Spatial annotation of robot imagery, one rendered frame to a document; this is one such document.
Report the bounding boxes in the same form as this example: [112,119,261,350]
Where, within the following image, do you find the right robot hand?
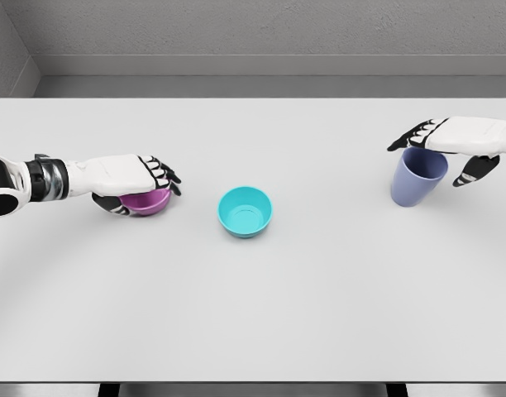
[386,117,506,189]

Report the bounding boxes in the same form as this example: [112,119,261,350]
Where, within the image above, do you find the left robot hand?
[85,154,183,218]

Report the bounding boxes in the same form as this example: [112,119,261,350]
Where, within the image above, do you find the teal bowl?
[217,186,274,240]

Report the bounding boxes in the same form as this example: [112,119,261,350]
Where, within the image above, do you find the lavender blue cup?
[390,146,449,209]

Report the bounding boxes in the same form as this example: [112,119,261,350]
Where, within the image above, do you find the purple bowl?
[118,188,172,218]

